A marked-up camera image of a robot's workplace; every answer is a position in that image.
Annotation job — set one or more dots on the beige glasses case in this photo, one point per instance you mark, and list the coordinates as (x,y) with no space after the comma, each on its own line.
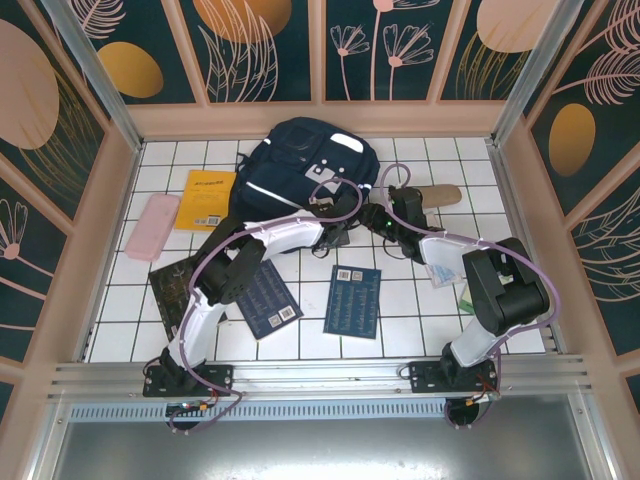
(442,196)

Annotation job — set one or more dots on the dark blue book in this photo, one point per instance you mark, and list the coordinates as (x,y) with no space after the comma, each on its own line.
(352,305)
(267,300)

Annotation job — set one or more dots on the blue and white tissue packet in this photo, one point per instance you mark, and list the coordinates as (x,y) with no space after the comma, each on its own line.
(442,277)

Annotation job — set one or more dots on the navy blue backpack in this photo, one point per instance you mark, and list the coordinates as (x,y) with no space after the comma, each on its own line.
(290,170)

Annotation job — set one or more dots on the light green notebook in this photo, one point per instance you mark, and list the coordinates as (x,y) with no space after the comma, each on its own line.
(465,300)

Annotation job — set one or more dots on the yellow book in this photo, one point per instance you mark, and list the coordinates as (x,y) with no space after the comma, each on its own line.
(205,200)

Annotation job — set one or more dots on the black book with gold print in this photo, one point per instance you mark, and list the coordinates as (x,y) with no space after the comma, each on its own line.
(170,285)

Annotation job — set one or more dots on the pink pencil case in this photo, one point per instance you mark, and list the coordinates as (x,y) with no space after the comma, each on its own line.
(152,227)

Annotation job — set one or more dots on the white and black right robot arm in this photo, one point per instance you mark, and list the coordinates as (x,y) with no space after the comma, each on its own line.
(505,295)

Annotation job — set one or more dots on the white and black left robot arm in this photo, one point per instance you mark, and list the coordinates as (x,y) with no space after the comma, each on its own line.
(200,320)

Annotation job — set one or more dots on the grey metal sheet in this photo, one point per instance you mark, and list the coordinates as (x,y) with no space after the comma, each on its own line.
(325,450)

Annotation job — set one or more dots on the aluminium mounting rail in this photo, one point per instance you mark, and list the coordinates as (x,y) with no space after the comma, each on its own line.
(325,375)

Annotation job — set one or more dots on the aluminium side rail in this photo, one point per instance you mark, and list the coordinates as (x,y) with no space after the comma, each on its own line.
(525,250)

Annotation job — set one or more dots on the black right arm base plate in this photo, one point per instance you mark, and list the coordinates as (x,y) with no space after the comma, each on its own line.
(425,377)

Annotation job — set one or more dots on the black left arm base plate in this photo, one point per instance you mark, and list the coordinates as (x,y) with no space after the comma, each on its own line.
(220,380)

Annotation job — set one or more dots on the aluminium frame post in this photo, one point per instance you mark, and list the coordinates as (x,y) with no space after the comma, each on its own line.
(89,65)
(539,65)

